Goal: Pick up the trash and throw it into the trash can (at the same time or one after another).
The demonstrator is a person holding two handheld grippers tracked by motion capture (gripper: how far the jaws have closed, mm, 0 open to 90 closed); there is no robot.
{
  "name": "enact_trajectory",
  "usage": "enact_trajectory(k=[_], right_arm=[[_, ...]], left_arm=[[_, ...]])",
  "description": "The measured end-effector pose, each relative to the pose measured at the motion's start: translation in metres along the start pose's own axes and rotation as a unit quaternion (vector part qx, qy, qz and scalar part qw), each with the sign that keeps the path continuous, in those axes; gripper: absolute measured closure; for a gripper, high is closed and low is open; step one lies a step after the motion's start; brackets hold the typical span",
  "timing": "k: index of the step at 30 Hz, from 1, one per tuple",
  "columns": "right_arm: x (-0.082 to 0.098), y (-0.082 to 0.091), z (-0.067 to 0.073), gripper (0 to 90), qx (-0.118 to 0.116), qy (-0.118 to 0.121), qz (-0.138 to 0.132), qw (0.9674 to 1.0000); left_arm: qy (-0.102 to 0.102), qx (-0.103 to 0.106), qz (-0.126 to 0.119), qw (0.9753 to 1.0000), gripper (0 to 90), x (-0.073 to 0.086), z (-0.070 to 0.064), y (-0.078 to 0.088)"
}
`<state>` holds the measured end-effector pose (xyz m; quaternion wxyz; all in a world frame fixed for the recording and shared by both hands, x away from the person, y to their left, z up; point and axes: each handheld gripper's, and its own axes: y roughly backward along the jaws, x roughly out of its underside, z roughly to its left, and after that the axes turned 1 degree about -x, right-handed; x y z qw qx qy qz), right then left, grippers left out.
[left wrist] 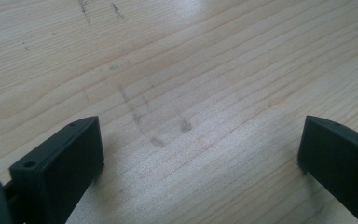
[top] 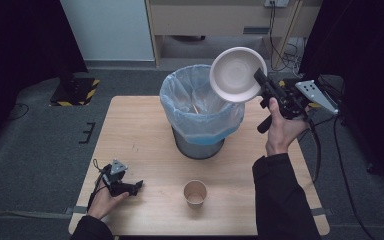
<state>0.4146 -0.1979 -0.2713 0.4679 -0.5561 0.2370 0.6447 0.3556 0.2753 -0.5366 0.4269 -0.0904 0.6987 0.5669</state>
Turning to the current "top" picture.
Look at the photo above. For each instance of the translucent blue bin bag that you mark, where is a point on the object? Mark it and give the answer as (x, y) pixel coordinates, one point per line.
(186, 116)

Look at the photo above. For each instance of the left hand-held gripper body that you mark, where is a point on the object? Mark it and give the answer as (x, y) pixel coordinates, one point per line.
(114, 184)

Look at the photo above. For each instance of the beige wooden cabinet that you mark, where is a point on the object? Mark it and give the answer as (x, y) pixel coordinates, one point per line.
(213, 18)

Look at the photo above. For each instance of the white wall power outlet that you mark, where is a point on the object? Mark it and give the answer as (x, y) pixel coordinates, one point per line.
(276, 2)

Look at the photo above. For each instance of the black curtain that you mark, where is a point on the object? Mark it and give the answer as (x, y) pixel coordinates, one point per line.
(20, 50)
(363, 50)

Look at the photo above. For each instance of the person's right hand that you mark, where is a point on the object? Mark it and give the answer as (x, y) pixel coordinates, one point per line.
(285, 130)

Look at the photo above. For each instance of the person's left hand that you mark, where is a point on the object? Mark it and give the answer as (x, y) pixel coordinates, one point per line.
(104, 204)

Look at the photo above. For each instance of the grey metal trash bin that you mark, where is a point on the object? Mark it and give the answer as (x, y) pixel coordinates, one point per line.
(197, 151)

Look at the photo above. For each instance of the white disposable bowl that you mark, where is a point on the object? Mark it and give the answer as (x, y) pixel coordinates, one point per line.
(235, 74)

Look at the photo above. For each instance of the wooden chopstick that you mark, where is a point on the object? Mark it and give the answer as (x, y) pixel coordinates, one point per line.
(195, 108)

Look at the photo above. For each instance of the brown paper cup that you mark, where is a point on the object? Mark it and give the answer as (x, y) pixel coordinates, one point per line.
(195, 195)

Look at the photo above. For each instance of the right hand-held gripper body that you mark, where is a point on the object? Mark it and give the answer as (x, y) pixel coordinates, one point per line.
(290, 101)

